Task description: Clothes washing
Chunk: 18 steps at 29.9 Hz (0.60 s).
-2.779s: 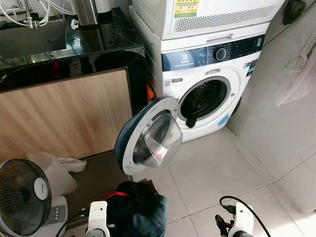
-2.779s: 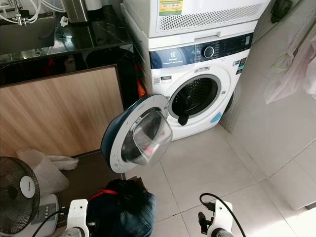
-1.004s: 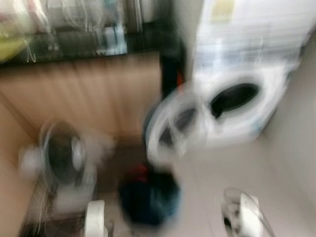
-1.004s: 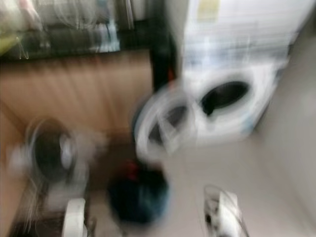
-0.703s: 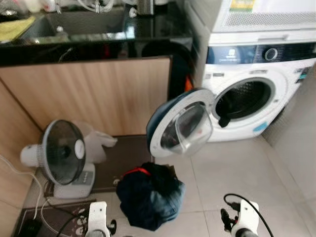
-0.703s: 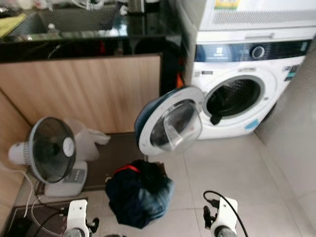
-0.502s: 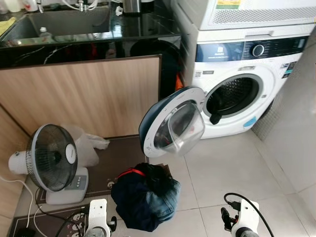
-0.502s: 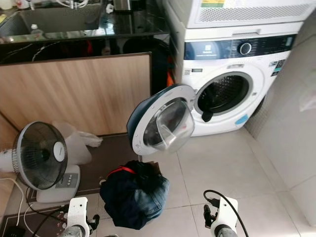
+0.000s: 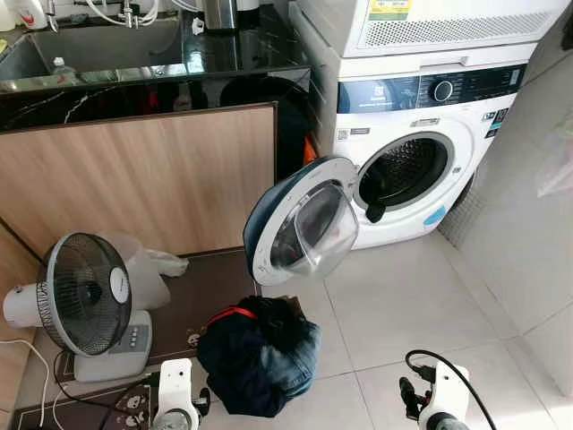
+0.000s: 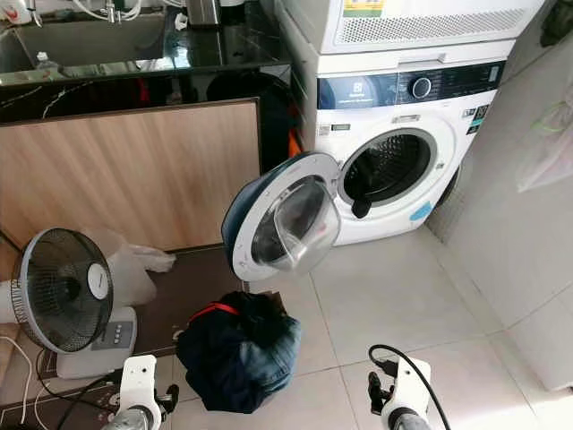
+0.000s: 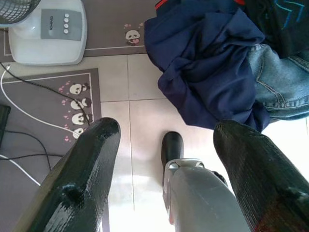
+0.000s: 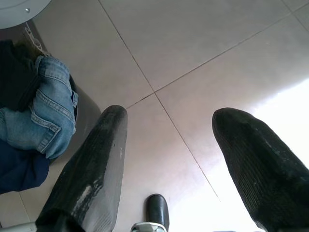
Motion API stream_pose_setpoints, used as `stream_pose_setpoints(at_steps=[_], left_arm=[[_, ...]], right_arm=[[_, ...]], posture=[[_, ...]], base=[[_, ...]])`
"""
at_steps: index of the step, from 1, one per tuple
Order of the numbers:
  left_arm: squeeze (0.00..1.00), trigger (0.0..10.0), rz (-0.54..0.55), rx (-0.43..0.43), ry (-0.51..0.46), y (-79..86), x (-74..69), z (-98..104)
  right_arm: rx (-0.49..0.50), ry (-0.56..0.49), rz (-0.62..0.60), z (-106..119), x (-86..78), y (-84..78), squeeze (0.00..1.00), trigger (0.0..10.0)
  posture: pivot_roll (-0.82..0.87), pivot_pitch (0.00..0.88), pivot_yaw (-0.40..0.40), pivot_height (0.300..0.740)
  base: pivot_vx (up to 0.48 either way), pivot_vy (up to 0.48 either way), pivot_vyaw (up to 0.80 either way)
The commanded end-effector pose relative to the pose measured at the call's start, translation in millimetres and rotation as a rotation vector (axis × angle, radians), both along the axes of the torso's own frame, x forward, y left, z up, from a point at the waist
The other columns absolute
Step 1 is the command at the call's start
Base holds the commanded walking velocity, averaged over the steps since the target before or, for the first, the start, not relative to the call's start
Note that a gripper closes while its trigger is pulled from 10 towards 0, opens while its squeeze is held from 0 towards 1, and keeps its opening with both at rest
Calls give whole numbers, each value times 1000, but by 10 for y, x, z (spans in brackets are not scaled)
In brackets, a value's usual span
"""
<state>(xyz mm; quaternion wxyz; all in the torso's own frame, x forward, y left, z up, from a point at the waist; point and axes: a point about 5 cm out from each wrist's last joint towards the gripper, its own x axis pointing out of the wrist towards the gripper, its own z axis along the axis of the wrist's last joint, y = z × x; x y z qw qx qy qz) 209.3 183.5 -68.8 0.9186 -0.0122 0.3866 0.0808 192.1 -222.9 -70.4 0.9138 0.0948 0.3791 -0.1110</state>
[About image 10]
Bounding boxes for white red detergent bottle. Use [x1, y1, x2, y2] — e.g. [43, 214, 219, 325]
[3, 0, 33, 25]

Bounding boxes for white power cord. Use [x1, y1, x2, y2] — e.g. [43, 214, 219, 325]
[0, 336, 38, 422]

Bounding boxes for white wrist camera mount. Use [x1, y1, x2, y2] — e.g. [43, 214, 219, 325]
[383, 358, 432, 429]
[116, 355, 160, 422]

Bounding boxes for translucent greenish plastic bag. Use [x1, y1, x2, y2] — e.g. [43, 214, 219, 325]
[517, 99, 573, 194]

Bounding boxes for white crumpled plastic bag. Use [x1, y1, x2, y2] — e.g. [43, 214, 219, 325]
[94, 228, 176, 307]

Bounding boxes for steel sink basin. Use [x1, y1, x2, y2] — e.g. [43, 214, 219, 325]
[0, 16, 175, 74]

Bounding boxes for white stacked dryer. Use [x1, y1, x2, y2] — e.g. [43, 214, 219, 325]
[273, 0, 547, 55]

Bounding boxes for white front-load washing machine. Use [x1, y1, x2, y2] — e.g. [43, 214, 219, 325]
[276, 38, 511, 247]

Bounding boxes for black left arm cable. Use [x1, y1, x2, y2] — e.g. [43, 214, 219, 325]
[36, 349, 122, 430]

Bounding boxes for black marble countertop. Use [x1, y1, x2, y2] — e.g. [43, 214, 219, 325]
[0, 4, 292, 126]

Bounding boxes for wooden cabinet panel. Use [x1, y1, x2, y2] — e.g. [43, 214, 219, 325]
[0, 97, 262, 254]

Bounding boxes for white electric fan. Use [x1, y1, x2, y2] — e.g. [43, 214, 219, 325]
[0, 228, 140, 381]

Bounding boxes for navy shirt with red trim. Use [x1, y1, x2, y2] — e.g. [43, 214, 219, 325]
[186, 291, 292, 350]

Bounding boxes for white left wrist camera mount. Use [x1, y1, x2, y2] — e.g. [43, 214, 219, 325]
[116, 355, 160, 422]

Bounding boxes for small clear plastic bottle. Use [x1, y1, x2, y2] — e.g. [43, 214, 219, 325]
[34, 51, 62, 74]

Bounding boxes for dark brown floor mat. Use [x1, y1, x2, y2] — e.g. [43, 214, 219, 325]
[0, 244, 262, 430]

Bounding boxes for chrome faucet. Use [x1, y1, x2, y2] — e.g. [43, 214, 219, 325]
[103, 0, 126, 23]

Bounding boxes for stainless steel cup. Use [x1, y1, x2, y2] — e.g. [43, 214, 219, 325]
[186, 0, 223, 28]

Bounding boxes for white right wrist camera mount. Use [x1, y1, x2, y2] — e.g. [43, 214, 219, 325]
[383, 358, 432, 429]

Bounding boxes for round glass washer door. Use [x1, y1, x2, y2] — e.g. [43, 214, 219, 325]
[221, 150, 343, 283]

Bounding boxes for blue denim jeans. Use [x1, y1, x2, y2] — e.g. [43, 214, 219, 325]
[177, 314, 303, 415]

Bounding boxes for dark green cloth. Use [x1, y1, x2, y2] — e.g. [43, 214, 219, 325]
[540, 0, 573, 47]

